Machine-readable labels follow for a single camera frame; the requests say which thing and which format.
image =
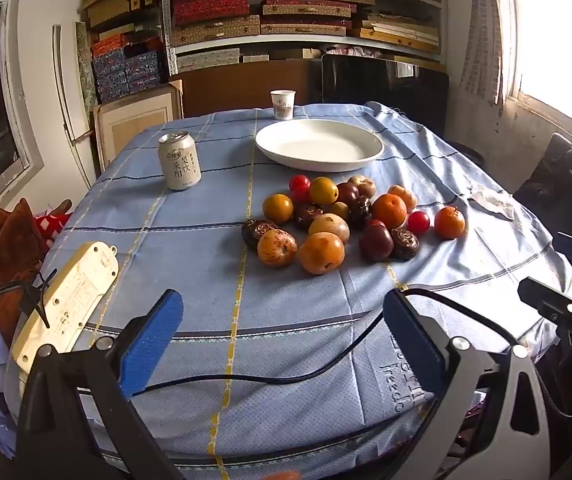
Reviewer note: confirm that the red cherry tomato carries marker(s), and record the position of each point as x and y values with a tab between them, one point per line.
299	182
377	222
418	222

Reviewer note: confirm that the red and white cloth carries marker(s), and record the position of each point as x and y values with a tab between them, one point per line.
48	225

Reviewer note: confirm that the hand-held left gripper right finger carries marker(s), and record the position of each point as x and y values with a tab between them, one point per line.
413	340

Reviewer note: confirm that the crumpled white tissue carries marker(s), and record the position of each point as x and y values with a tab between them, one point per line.
493	202

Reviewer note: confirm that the white oval plate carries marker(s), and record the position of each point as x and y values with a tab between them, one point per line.
318	145

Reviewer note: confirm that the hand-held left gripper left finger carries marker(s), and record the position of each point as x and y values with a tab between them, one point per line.
151	345

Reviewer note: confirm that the dark red plum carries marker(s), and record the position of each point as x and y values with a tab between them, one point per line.
376	243
347	192

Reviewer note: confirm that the white metal shelf rack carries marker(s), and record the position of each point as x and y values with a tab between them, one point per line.
165	20

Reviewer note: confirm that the cream power strip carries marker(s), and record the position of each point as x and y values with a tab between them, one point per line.
76	285

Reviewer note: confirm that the orange tangerine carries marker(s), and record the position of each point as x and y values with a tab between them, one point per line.
450	222
389	210

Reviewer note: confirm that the black flat panel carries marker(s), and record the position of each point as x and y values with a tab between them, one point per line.
381	85

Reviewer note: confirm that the stack of tan cardboard boxes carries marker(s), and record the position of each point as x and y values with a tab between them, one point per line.
111	5

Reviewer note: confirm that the yellow orange round fruit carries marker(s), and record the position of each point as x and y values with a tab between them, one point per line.
323	190
277	208

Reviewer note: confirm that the brown wooden cabinet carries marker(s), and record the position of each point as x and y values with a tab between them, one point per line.
241	90

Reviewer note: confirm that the stack of blue patterned boxes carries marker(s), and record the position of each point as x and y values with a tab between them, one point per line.
126	72

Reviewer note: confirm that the tan onion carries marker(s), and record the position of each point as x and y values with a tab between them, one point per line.
322	253

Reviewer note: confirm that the bright window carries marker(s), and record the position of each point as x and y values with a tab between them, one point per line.
541	35

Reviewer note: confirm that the stack of patterned flat boxes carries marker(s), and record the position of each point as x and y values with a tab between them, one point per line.
216	2

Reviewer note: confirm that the marble patterned slab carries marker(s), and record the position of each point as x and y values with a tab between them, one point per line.
85	65

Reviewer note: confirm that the wooden framed panel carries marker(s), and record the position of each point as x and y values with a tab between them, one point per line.
136	120

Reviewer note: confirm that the brown peach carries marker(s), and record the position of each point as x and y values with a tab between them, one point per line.
364	185

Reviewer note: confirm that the white moulding strip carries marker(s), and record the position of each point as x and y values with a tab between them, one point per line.
64	105

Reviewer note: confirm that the pale curtain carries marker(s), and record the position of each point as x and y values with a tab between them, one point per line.
481	35

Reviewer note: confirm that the speckled orange brown fruit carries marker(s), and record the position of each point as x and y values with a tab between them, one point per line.
277	248

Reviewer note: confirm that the white paper cup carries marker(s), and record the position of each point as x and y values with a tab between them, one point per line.
283	105

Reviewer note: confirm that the blue checkered tablecloth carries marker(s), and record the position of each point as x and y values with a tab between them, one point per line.
191	260

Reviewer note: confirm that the black garment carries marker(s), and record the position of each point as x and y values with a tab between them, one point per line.
561	175

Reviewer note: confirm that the cream beverage can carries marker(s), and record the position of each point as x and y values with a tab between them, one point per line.
180	162

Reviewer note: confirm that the small yellow fruit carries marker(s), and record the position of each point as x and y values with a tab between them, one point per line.
340	210

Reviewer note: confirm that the tan round fruit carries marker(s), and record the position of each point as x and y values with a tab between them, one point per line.
329	227

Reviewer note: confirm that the pale ribbed tangerine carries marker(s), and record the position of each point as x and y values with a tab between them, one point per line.
407	196

